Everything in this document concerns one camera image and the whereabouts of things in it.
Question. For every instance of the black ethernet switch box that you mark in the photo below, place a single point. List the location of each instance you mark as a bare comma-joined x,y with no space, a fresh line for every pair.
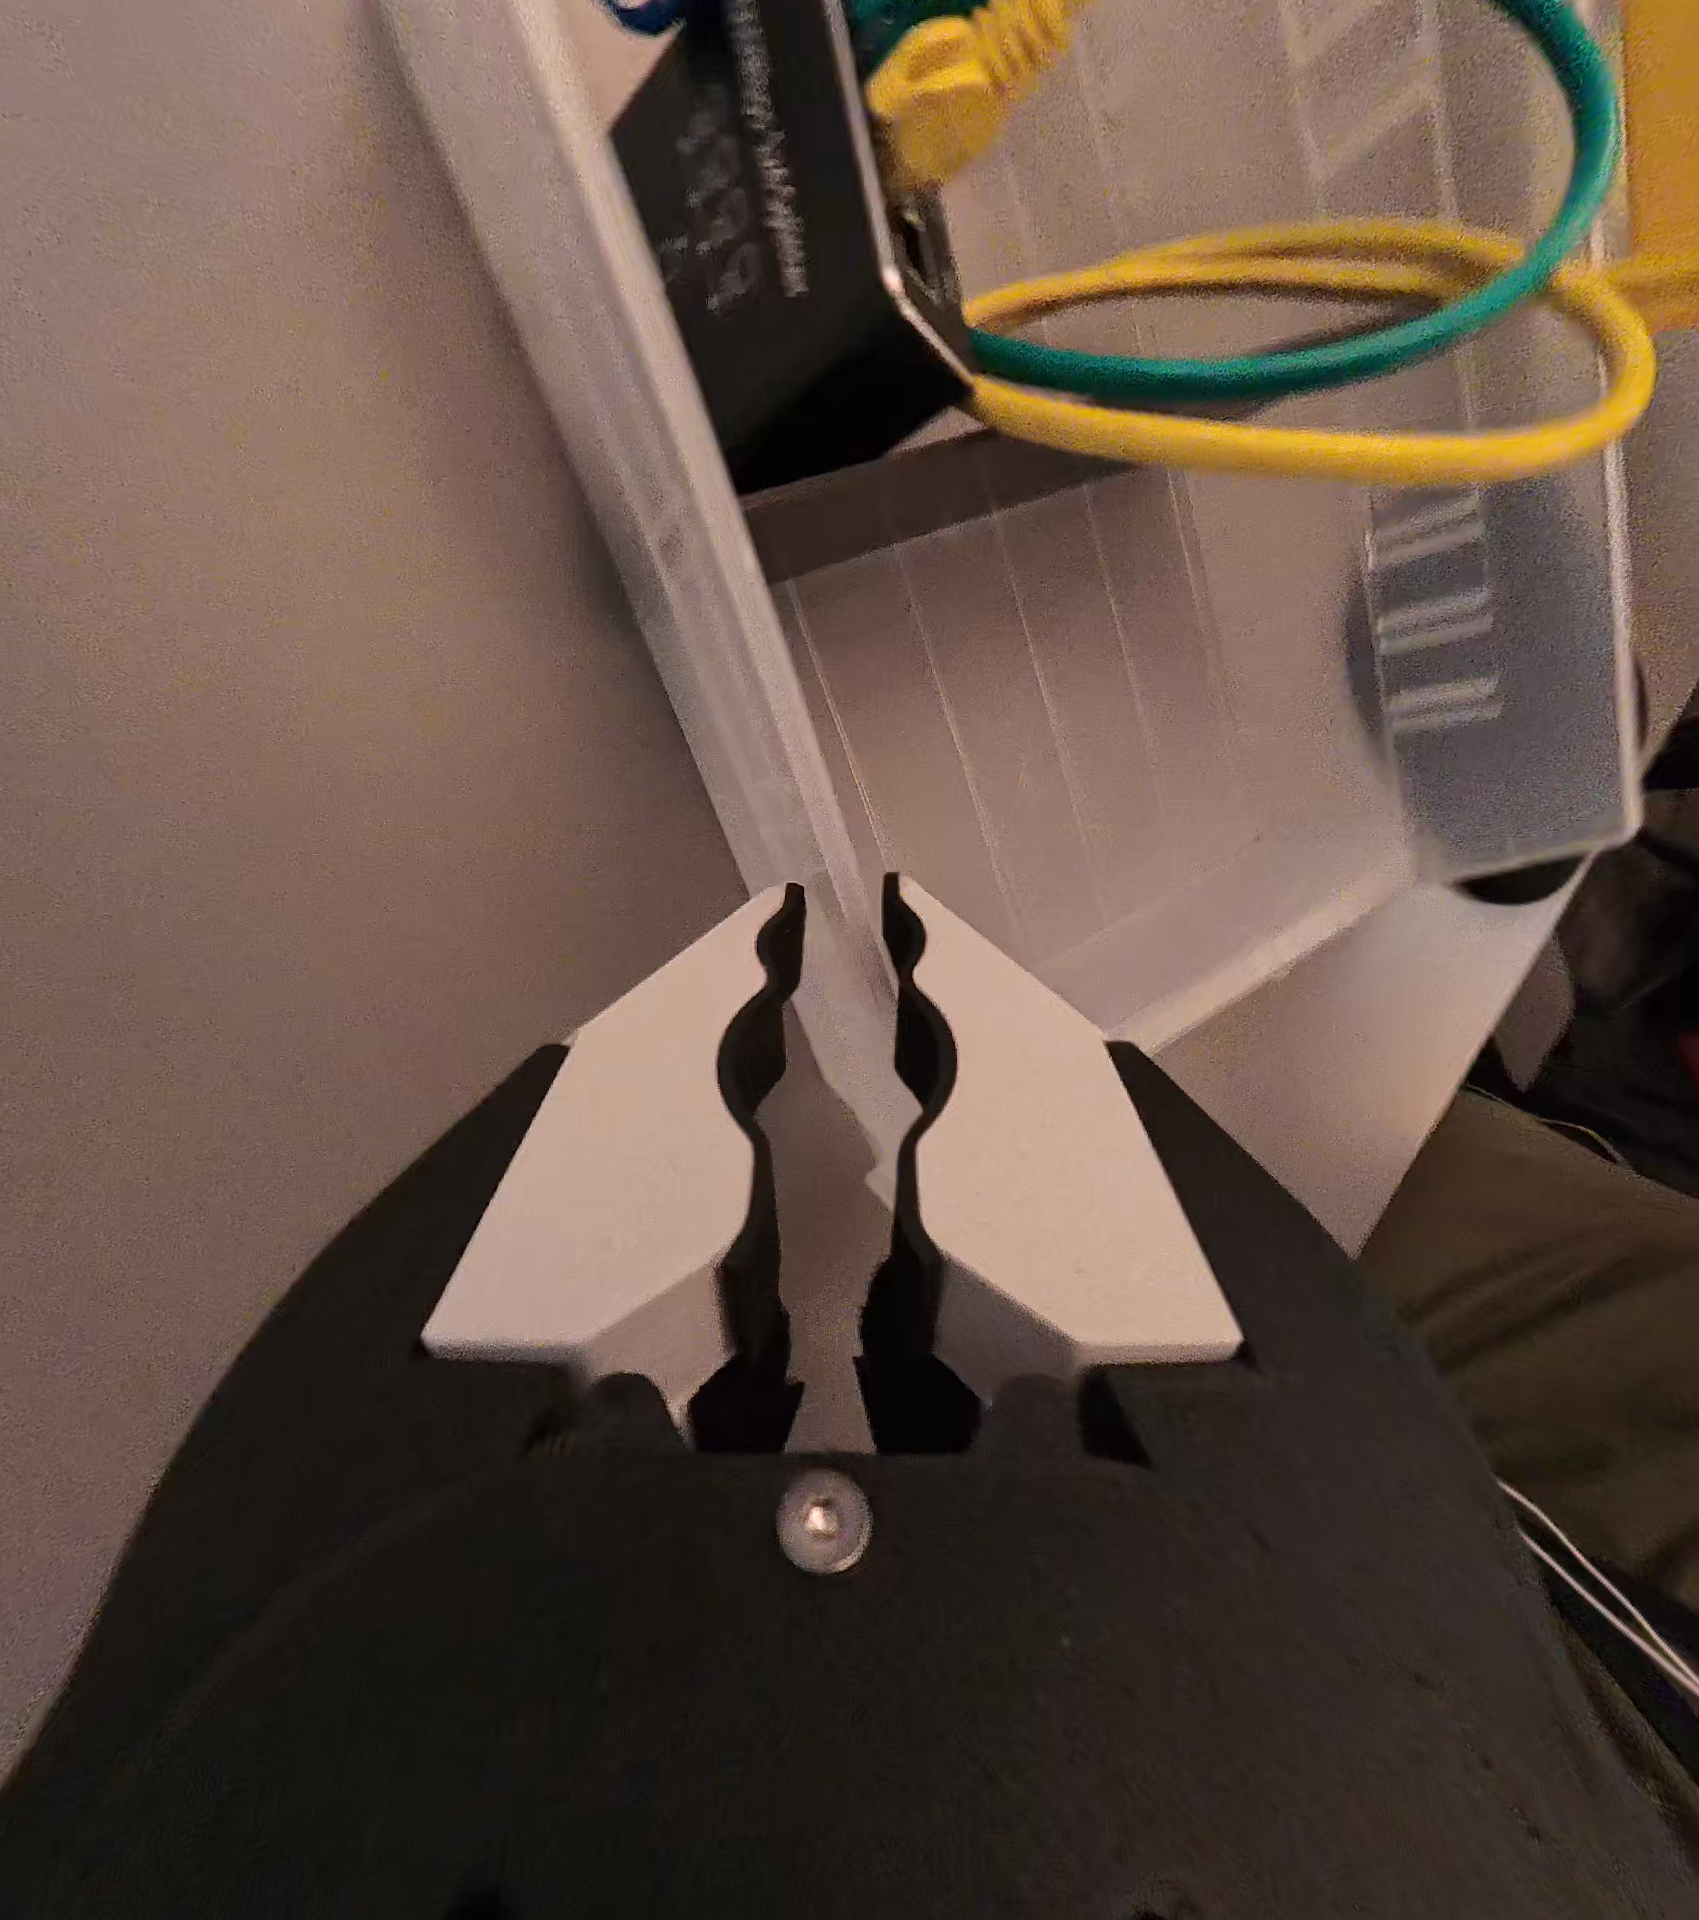
759,224

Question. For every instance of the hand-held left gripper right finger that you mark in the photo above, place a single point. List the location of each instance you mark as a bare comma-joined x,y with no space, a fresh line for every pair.
1073,1200

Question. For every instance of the person's olive trousers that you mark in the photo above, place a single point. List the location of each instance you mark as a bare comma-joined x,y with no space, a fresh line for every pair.
1613,1351

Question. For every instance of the clear plastic bin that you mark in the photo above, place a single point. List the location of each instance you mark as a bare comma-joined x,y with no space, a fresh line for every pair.
1089,751

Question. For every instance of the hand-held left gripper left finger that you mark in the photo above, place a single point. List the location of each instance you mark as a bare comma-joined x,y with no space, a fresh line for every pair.
609,1185

